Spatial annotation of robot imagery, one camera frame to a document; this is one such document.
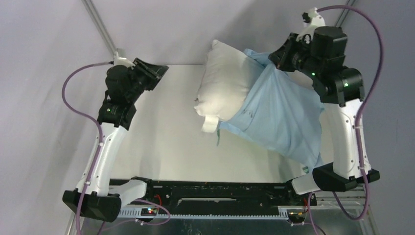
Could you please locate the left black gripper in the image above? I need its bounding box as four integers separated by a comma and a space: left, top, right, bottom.
127, 58, 170, 103

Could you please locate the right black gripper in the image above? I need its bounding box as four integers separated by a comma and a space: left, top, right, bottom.
268, 32, 323, 80

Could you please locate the light blue pillowcase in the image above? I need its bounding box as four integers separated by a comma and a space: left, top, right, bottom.
219, 49, 324, 170

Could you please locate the white pillow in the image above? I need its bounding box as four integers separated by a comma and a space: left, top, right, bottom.
194, 40, 264, 133

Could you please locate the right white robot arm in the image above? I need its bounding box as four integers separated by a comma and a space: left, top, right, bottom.
269, 26, 380, 205

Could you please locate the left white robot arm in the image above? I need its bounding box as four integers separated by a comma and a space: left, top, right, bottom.
61, 58, 169, 224

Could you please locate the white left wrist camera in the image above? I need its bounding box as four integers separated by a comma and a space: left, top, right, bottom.
112, 48, 135, 67

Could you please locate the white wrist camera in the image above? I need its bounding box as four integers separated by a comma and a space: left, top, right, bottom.
112, 48, 135, 67
297, 7, 325, 40

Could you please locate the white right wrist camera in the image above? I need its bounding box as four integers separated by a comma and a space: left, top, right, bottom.
297, 7, 325, 40

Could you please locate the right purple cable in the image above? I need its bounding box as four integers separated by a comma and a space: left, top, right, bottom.
304, 4, 385, 235

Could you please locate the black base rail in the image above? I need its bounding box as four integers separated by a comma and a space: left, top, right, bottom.
129, 181, 308, 219

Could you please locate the aluminium frame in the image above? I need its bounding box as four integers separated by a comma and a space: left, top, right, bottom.
66, 0, 380, 235

